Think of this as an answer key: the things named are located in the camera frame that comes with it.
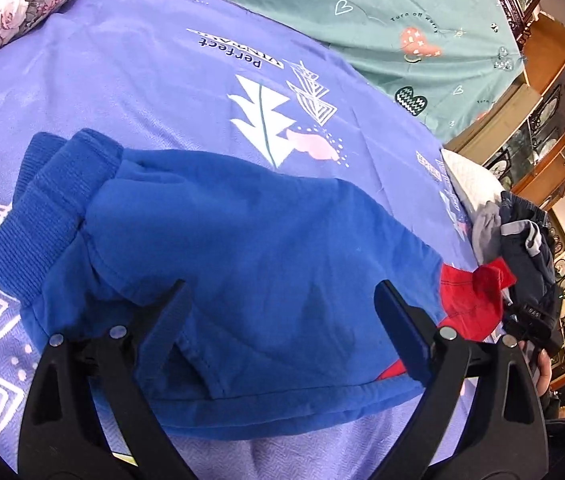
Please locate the white textured pillow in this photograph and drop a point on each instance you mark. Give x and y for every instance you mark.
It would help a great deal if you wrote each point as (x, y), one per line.
(467, 180)

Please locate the teal heart print sheet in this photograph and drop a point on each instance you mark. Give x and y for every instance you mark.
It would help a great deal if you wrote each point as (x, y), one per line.
(362, 10)

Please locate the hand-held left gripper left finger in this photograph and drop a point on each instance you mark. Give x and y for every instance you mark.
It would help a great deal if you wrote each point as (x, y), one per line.
(165, 330)

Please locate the blue sweatshirt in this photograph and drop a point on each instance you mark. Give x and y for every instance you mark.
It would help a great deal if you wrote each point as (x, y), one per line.
(237, 235)

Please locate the person's right hand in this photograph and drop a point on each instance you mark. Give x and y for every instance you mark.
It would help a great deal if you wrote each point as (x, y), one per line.
(543, 372)

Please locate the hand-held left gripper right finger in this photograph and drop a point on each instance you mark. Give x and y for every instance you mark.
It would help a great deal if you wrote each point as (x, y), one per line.
(405, 332)

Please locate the purple printed bed sheet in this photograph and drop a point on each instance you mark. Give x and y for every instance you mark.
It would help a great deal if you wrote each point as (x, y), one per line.
(137, 75)

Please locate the navy garment with grey trim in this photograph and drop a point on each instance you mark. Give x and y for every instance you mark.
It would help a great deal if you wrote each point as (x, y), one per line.
(532, 260)

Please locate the wooden display cabinet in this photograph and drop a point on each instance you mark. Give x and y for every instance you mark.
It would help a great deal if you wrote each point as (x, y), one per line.
(547, 125)

